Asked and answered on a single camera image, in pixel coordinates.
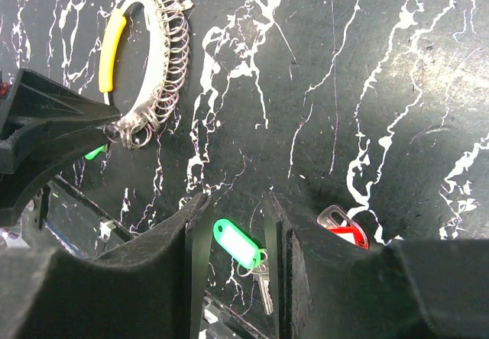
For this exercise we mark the large keyring with yellow grip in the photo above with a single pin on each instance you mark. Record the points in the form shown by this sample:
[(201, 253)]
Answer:
[(165, 72)]

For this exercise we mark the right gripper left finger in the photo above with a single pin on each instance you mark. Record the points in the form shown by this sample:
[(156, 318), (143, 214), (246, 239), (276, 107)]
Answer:
[(150, 287)]

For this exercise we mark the green key tag on ring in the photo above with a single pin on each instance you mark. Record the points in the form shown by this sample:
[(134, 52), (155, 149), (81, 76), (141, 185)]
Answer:
[(94, 153)]

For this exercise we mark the red key tag with key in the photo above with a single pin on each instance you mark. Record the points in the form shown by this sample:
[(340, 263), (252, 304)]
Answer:
[(336, 220)]

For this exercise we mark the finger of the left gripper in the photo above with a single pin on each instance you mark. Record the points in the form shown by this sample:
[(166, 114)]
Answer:
[(35, 103), (33, 173)]

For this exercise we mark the green key tag with key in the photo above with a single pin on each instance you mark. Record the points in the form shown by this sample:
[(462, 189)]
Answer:
[(250, 259)]

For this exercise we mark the black base frame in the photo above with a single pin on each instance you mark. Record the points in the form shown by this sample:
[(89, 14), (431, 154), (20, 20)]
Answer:
[(58, 218)]

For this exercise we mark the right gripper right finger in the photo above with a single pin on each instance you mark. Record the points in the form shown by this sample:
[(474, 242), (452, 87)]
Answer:
[(325, 287)]

